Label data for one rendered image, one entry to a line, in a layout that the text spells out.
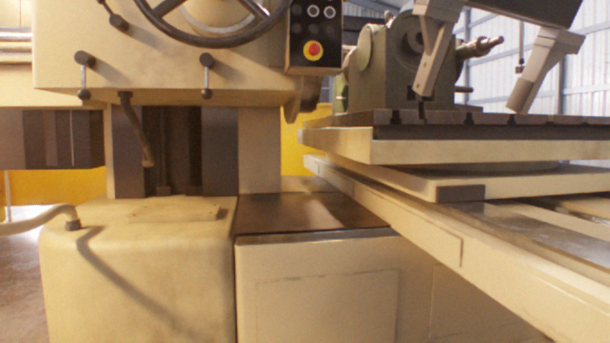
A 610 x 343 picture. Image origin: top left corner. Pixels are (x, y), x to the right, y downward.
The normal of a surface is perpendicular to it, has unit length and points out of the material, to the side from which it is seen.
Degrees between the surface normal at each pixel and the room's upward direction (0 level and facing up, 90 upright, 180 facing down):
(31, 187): 90
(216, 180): 90
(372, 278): 90
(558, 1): 113
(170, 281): 90
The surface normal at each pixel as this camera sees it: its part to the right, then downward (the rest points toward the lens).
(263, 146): 0.18, 0.07
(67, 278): -0.17, 0.07
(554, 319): -0.98, 0.01
